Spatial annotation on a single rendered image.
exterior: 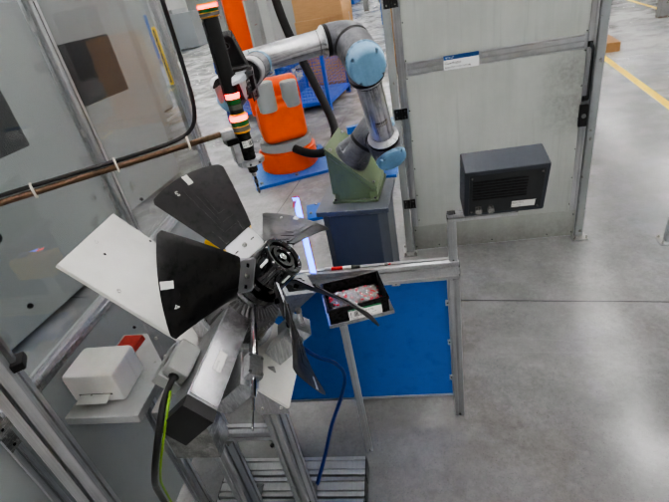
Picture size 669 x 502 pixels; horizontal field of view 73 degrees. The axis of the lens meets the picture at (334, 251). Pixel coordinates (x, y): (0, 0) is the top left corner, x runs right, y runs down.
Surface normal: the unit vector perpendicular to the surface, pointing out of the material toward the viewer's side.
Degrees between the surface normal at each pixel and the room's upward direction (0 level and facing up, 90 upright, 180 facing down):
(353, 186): 90
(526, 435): 0
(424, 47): 89
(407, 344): 90
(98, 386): 90
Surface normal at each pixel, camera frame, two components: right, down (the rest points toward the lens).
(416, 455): -0.17, -0.84
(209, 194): 0.23, -0.40
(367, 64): 0.28, 0.70
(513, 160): -0.19, -0.68
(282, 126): 0.25, 0.47
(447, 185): -0.08, 0.53
